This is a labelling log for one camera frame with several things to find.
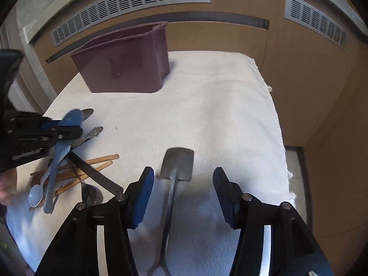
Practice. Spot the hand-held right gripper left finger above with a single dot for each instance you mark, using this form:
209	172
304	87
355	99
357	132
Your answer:
143	197

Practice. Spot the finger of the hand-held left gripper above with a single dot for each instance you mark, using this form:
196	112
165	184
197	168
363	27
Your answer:
53	124
69	133

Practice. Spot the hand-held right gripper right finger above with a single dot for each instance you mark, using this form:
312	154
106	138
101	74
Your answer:
227	199

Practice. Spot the blue plastic spoon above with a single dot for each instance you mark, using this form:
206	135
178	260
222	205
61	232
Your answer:
59	155

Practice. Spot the metal spatula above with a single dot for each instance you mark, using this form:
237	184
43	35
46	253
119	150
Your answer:
178	164

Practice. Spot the dark metal knife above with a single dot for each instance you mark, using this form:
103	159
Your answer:
95	174

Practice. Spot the pale white plastic spoon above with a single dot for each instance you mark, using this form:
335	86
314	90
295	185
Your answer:
36	197

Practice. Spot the maroon plastic utensil holder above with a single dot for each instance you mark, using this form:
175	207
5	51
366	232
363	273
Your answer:
123	63

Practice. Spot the person's left hand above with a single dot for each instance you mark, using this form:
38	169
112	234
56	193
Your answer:
6	187

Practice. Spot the white tablecloth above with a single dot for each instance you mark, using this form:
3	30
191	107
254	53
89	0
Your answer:
207	106

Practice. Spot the long grey vent grille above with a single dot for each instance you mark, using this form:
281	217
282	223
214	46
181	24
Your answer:
129	5

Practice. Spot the wooden radiator cover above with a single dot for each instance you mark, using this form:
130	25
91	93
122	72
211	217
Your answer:
310	86

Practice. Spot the short grey vent grille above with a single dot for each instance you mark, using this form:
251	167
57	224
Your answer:
316	20

